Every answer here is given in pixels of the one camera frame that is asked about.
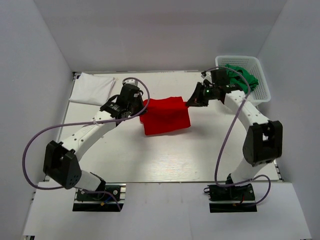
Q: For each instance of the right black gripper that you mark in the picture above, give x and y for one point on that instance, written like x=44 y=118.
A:
x=196 y=100

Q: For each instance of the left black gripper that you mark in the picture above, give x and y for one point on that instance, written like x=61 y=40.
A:
x=139 y=98

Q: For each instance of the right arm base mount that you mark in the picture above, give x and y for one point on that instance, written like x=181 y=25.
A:
x=235 y=199

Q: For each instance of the green t shirt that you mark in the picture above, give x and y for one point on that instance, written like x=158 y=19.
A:
x=235 y=78

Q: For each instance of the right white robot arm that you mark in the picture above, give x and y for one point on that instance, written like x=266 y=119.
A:
x=263 y=142

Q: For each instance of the folded white t shirt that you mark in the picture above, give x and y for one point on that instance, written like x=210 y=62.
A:
x=92 y=89

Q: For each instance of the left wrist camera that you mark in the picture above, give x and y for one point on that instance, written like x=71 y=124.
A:
x=131 y=81

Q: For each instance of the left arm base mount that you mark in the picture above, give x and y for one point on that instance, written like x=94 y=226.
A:
x=101 y=202

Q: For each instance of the red t shirt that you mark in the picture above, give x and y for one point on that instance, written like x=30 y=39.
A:
x=165 y=115

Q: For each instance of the white plastic basket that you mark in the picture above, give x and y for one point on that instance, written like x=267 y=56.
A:
x=251 y=69

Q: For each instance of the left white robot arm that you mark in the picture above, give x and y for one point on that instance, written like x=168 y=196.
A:
x=61 y=161

